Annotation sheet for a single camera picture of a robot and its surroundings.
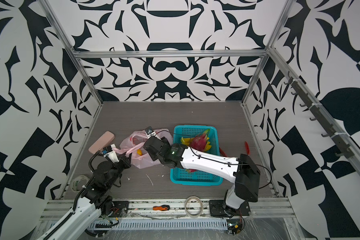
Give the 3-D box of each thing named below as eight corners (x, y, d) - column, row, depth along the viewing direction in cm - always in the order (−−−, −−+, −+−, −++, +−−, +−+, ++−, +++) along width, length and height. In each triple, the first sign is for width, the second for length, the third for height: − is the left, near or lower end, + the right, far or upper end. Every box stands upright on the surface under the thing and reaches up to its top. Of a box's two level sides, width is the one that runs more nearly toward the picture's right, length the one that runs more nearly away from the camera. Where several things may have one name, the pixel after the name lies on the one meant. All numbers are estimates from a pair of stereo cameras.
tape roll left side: (72, 186, 84) (67, 184, 80) (84, 175, 88) (80, 172, 84) (78, 192, 82) (73, 190, 78) (90, 181, 86) (86, 178, 82)
